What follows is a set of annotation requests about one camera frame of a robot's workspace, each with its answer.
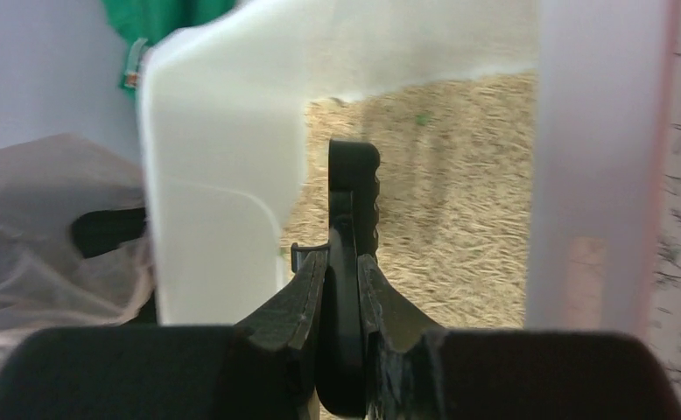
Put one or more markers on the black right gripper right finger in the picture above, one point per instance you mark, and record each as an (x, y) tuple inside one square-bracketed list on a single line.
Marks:
[(405, 351)]

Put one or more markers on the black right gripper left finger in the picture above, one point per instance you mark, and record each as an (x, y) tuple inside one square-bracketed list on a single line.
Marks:
[(278, 343)]

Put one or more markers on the black litter scoop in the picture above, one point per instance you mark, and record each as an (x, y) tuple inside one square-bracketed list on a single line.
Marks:
[(332, 346)]

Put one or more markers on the beige cat litter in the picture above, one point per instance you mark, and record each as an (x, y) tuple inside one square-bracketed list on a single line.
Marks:
[(455, 183)]

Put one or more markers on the white litter box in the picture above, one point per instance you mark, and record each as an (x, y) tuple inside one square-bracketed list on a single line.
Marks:
[(221, 118)]

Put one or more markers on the black trash bin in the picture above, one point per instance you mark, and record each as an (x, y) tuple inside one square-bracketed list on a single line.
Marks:
[(99, 232)]

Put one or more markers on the pink plastic bin liner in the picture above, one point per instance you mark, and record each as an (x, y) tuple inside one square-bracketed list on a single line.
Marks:
[(45, 281)]

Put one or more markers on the green shirt back left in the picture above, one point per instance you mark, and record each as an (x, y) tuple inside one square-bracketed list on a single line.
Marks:
[(143, 23)]

